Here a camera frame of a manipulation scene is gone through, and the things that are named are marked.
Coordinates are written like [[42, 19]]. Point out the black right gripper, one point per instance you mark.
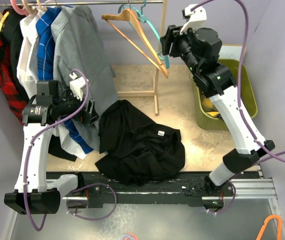
[[173, 36]]

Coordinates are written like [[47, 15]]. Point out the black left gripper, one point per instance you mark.
[[90, 115]]

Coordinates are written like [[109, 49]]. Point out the teal plastic hanger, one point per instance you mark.
[[143, 19]]

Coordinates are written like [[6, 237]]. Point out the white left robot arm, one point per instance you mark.
[[45, 112]]

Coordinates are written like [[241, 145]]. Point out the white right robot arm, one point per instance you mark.
[[200, 50]]

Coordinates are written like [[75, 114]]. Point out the blue checked hanging shirt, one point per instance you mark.
[[69, 137]]

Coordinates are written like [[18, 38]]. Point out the yellow plaid shirt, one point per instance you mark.
[[209, 108]]

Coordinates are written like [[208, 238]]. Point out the grey hanging shirt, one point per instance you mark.
[[78, 45]]

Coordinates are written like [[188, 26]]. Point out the white hanging shirt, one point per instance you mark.
[[27, 67]]

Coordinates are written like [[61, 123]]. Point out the red black plaid shirt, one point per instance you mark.
[[15, 95]]

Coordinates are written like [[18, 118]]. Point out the light wooden hanger hook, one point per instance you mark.
[[42, 5]]

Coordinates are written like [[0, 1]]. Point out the beige wooden hanger hook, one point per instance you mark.
[[30, 10]]

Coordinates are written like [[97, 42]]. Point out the pink hanger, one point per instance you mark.
[[19, 10]]

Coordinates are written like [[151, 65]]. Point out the yellow hanger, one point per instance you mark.
[[3, 19]]

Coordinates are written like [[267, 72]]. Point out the white board behind bin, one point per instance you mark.
[[230, 52]]

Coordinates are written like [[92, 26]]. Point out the olive green plastic bin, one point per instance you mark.
[[207, 122]]

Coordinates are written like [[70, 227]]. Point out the black hanging garment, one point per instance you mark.
[[12, 35]]

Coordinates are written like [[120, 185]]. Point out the red blue hangers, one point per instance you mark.
[[129, 236]]

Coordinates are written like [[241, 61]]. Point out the wooden clothes rack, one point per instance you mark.
[[127, 16]]

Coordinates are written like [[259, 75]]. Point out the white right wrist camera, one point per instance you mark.
[[194, 18]]

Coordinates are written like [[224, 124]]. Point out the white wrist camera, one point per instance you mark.
[[194, 18], [78, 86]]

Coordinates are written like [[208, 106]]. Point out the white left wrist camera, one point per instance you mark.
[[78, 86]]

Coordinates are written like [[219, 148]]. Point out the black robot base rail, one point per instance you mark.
[[187, 188]]

